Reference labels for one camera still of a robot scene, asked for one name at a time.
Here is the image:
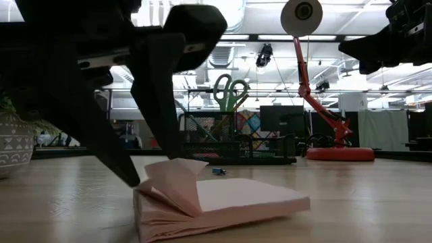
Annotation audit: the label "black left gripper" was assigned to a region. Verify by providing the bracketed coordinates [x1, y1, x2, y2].
[0, 0, 229, 160]

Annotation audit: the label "red desk lamp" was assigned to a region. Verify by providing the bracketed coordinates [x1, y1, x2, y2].
[279, 0, 376, 162]

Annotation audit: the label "teal pencil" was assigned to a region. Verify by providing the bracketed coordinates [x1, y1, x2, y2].
[184, 111, 217, 143]

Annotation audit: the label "colourful patterned panel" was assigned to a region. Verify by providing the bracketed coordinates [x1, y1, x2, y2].
[236, 111, 281, 151]

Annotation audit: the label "pink sticky note pad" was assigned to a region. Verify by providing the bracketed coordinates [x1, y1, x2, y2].
[132, 157, 311, 243]

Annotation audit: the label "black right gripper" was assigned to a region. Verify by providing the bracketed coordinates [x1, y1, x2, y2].
[337, 0, 432, 76]

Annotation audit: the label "green handled scissors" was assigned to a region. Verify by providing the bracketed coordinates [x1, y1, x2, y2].
[213, 73, 250, 113]

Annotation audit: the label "black monitor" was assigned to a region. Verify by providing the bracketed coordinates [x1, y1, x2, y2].
[259, 105, 305, 138]

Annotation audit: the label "black mesh desk organizer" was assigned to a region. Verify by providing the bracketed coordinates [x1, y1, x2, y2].
[178, 110, 298, 166]

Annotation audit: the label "black hanging camera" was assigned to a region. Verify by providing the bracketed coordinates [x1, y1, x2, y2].
[255, 43, 274, 68]

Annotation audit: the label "yellow pencil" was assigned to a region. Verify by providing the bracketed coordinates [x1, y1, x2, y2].
[201, 92, 250, 143]

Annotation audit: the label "pale green curtain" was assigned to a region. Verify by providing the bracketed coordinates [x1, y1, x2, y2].
[357, 109, 410, 152]

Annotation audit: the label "green succulent in patterned pot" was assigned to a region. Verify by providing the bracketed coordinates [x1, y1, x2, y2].
[0, 96, 61, 179]

